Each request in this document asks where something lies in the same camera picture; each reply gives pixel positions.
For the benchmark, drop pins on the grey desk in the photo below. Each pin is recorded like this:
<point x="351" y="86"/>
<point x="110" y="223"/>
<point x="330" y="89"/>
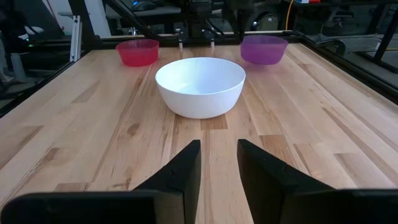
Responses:
<point x="155" y="14"/>

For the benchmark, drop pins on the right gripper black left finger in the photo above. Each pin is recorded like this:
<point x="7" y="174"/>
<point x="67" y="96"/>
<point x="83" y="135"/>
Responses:
<point x="174" y="193"/>

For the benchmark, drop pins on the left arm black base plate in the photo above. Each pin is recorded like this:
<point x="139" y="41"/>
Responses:
<point x="196" y="39"/>

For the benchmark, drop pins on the olive green bag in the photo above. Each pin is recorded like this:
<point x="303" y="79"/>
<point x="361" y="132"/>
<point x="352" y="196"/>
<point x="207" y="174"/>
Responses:
<point x="269" y="22"/>

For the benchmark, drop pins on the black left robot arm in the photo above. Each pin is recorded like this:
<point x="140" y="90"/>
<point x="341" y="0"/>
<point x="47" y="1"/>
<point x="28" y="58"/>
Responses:
<point x="199" y="18"/>

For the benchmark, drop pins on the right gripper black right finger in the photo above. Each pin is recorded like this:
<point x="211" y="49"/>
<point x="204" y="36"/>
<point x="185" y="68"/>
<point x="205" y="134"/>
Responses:
<point x="273" y="193"/>

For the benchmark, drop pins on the silver aluminium extrusion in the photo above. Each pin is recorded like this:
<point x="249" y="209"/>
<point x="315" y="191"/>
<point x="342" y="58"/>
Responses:
<point x="75" y="37"/>

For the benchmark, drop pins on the large white bowl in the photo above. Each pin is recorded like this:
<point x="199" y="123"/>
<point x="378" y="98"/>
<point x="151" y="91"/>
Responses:
<point x="199" y="102"/>

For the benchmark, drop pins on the black computer mouse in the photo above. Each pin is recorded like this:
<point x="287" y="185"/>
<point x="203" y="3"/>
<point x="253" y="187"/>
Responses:
<point x="142" y="6"/>

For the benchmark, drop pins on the red translucent plastic bowl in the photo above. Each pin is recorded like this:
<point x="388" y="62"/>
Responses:
<point x="136" y="56"/>

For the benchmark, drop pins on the purple translucent plastic bowl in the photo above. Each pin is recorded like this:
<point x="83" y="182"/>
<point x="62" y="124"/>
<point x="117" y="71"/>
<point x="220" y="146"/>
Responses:
<point x="264" y="53"/>

